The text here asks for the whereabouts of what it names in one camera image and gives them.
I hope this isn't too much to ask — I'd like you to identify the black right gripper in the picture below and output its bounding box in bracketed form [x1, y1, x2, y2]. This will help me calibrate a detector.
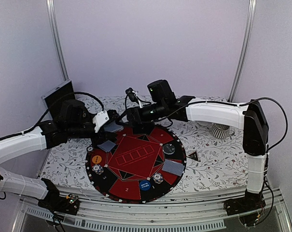
[116, 101, 167, 127]

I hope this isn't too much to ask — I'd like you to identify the blue card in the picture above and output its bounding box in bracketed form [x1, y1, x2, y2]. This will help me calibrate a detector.
[103, 123, 124, 133]

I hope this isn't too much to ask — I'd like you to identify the dealt card seat five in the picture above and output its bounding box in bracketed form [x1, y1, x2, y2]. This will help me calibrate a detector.
[97, 140, 116, 152]

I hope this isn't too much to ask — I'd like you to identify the clear dealer button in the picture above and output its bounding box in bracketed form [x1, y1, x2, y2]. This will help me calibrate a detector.
[163, 144, 176, 155]

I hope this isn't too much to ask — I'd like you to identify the dealt card seat ten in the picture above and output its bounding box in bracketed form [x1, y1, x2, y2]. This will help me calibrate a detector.
[162, 159, 185, 176]

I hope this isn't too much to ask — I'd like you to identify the orange big blind button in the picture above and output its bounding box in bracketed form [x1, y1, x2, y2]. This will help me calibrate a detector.
[91, 155, 102, 164]

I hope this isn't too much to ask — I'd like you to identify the blue white chip stack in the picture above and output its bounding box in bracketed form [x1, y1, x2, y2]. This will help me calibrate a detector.
[152, 173, 164, 184]
[92, 164, 104, 175]

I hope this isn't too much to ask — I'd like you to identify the blue small blind button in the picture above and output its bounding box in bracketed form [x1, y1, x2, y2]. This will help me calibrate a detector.
[139, 180, 151, 191]

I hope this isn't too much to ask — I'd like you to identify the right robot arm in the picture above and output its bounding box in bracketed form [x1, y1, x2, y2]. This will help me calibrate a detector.
[125, 80, 269, 211]

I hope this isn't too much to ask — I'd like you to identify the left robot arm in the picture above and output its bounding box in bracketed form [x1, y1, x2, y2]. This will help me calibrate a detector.
[0, 100, 118, 210]

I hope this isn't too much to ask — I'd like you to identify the round red black poker mat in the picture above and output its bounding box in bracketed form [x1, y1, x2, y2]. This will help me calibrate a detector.
[86, 124, 186, 203]

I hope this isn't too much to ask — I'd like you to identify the black triangular card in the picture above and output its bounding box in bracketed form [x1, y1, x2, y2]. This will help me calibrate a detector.
[187, 150, 199, 161]

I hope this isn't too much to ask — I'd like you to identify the aluminium poker chip case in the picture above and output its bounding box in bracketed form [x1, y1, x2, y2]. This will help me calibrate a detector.
[42, 80, 75, 118]

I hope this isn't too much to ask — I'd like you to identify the striped grey mug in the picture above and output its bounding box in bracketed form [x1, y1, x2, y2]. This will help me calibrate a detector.
[211, 123, 235, 140]

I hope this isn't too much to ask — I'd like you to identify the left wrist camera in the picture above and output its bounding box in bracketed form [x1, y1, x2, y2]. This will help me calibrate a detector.
[92, 110, 110, 133]

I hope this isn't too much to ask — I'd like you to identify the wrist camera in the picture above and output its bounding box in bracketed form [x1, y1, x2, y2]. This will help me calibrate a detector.
[92, 110, 110, 133]
[125, 87, 143, 108]

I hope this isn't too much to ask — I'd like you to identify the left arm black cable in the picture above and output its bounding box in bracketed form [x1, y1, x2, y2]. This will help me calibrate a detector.
[0, 91, 105, 145]

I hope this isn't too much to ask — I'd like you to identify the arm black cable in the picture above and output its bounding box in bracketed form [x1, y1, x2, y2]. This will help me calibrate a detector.
[124, 93, 289, 150]
[0, 91, 105, 145]

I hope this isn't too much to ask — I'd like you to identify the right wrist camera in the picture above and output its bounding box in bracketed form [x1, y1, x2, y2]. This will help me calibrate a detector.
[125, 87, 143, 108]

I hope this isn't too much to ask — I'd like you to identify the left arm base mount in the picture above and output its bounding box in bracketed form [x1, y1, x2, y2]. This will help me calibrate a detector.
[38, 191, 80, 216]

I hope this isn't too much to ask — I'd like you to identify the front aluminium rail frame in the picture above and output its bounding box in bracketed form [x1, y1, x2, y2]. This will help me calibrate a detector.
[12, 187, 292, 232]

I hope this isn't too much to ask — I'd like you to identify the right aluminium corner post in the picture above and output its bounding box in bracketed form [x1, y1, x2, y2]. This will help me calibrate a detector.
[228, 0, 257, 102]

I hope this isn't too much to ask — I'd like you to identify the aluminium corner post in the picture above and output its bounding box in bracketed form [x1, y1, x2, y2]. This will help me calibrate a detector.
[228, 0, 257, 102]
[46, 0, 69, 81]

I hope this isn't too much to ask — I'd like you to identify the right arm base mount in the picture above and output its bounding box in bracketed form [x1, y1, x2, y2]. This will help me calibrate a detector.
[223, 191, 266, 216]

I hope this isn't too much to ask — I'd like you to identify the left aluminium corner post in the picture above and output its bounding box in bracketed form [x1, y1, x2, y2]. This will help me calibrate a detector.
[46, 0, 69, 81]

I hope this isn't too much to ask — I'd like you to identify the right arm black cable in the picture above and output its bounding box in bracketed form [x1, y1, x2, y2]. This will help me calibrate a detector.
[124, 93, 289, 150]

